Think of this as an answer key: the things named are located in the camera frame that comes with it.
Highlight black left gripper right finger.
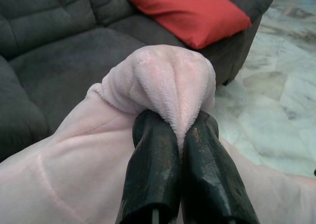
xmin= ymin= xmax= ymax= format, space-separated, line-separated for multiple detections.
xmin=180 ymin=111 xmax=260 ymax=224

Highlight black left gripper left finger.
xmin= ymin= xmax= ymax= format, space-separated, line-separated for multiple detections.
xmin=115 ymin=110 xmax=182 ymax=224

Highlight pink fleece pillow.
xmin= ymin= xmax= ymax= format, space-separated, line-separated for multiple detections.
xmin=0 ymin=44 xmax=316 ymax=224

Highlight dark grey fabric sofa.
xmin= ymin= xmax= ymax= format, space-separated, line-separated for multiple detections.
xmin=0 ymin=0 xmax=275 ymax=163

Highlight red pillow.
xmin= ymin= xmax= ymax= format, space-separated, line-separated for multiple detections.
xmin=124 ymin=0 xmax=252 ymax=49

